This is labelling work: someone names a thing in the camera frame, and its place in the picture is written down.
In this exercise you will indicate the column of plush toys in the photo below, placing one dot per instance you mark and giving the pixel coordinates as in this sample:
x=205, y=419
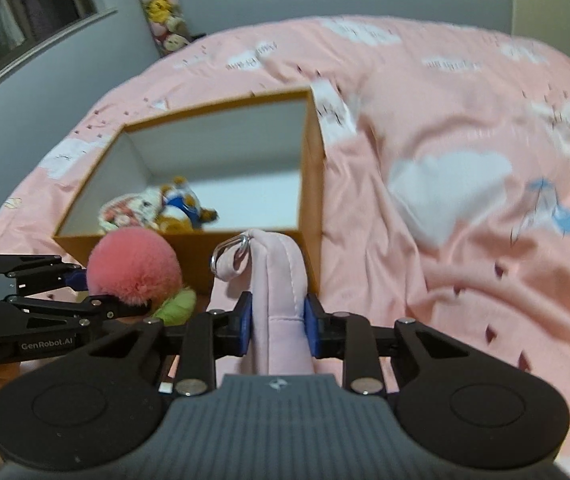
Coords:
x=165, y=5

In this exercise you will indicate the orange cardboard box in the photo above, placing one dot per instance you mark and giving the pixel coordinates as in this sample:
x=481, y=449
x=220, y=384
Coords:
x=265, y=260

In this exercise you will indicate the window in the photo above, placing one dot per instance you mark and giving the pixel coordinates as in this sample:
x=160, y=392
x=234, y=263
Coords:
x=25, y=5

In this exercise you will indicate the pink cloud print bedcover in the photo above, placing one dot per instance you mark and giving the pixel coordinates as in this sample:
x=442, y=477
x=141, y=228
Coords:
x=440, y=260

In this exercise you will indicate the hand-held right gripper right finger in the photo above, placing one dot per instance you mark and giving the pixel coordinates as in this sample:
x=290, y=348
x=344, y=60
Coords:
x=311, y=325

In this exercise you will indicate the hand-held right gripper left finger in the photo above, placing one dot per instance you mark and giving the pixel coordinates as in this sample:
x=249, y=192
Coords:
x=245, y=322

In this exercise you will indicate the brown plush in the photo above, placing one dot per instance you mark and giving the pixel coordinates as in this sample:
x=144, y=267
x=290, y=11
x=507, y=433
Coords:
x=180, y=210

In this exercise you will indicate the white pink crochet bunny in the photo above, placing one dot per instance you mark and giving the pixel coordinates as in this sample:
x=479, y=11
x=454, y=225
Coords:
x=130, y=210

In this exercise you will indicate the pink fluffy pompom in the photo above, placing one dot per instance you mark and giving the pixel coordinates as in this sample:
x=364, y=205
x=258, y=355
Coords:
x=132, y=265

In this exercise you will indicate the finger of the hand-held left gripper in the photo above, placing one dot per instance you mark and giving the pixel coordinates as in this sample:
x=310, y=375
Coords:
x=20, y=266
x=55, y=310

